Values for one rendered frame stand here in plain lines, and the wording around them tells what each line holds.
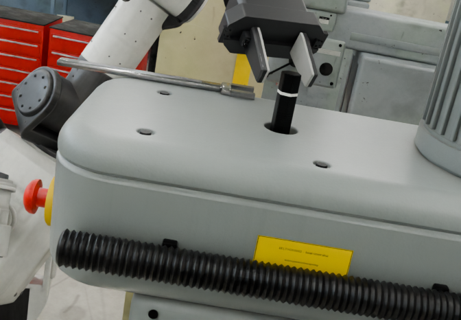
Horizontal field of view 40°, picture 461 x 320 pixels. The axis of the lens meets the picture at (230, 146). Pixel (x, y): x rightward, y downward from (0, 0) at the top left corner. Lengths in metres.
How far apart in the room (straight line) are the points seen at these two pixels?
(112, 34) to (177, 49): 1.35
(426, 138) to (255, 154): 0.20
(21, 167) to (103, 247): 0.53
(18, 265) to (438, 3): 8.44
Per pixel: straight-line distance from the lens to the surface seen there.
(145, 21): 1.09
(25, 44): 5.63
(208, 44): 2.42
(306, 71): 0.70
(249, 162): 0.58
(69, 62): 0.80
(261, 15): 0.70
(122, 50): 1.09
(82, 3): 10.03
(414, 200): 0.60
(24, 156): 1.09
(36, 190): 0.74
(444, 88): 0.69
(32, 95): 1.09
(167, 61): 2.45
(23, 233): 1.08
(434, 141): 0.69
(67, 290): 3.76
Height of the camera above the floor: 2.09
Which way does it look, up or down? 20 degrees down
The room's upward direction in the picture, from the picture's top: 10 degrees clockwise
